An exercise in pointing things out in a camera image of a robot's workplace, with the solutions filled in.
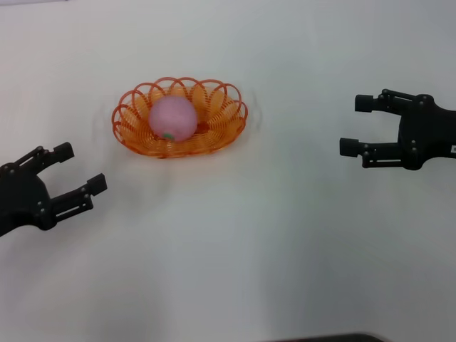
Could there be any orange plastic wire basket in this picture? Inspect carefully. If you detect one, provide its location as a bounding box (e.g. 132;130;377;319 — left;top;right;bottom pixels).
112;76;249;160

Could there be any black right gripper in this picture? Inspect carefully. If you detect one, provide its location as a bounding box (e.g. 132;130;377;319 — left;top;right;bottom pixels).
338;88;456;172

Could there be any pink peach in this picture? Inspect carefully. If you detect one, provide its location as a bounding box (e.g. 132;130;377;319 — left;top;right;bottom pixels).
147;95;198;143

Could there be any dark rounded robot base edge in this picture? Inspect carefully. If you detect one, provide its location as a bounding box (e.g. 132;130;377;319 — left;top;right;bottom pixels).
274;331;393;342

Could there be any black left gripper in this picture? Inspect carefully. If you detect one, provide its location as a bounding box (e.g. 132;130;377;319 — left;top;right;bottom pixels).
0;141;108;237

